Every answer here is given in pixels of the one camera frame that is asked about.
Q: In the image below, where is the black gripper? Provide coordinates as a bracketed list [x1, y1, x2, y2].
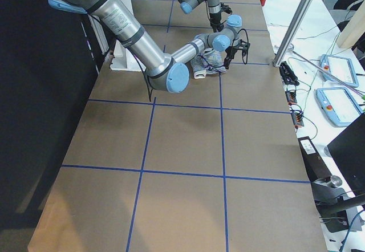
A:
[224, 39, 250, 69]
[208, 3, 232, 32]

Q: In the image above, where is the navy white striped polo shirt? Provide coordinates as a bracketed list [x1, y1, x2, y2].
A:
[190, 48, 226, 79]

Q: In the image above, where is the black orange usb hub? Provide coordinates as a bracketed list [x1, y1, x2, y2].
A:
[285, 90, 304, 129]

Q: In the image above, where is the far blue teach pendant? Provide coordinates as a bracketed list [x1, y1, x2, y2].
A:
[320, 55, 359, 88]

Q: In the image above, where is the blue teach pendant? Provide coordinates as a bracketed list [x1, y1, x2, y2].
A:
[315, 87, 363, 127]
[320, 55, 359, 88]

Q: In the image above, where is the near blue teach pendant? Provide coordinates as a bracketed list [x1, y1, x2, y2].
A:
[315, 87, 363, 127]

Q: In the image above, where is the black box with white label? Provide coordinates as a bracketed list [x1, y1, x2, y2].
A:
[298, 136, 332, 182]

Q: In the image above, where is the black monitor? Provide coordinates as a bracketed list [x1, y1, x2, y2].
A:
[327, 114, 364, 195]

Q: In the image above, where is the black camera clamp device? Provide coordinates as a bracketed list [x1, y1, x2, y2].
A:
[279, 61, 300, 86]

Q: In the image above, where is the aluminium frame post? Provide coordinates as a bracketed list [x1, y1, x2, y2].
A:
[273, 0, 313, 67]

